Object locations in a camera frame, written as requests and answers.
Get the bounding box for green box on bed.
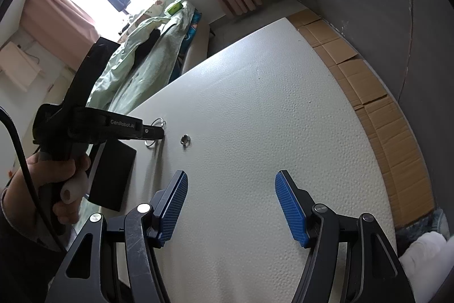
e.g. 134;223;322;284
165;0;183;17

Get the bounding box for black jewelry box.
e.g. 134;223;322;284
86;139;136;212

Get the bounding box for person's left hand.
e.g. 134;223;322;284
2;154;90;239

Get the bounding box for mint green duvet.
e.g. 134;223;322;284
86;14;179;112

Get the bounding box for left pink curtain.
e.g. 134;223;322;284
20;0;99;71

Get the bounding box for patterned window seat cushion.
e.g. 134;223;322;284
119;0;184;42

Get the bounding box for black garment on bed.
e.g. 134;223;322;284
132;28;161;69

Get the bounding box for flattened cardboard sheets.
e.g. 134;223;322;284
287;9;435;229

